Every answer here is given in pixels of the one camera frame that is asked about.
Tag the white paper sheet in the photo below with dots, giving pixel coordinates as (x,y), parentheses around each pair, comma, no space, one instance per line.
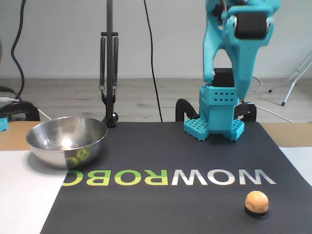
(24,195)
(299,161)

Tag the orange wooden ball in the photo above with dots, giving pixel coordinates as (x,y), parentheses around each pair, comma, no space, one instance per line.
(257,201)

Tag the white folding rack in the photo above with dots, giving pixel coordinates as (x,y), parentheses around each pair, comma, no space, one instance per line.
(292,85)

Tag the person's hand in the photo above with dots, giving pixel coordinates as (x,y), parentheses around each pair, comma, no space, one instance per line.
(0,51)

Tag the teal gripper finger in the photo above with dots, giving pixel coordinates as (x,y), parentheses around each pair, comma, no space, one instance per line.
(243,87)

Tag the black WOWROBO mat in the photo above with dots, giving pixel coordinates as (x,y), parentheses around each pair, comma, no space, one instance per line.
(146,207)

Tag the large black clamp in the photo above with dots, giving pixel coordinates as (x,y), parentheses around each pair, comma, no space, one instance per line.
(22,107)

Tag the metal bowl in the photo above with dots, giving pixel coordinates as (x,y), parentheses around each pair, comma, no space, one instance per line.
(65,143)

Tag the teal leader arm base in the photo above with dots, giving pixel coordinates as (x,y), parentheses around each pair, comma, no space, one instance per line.
(3,124)

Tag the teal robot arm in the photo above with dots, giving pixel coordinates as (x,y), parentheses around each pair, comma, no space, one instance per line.
(219,114)

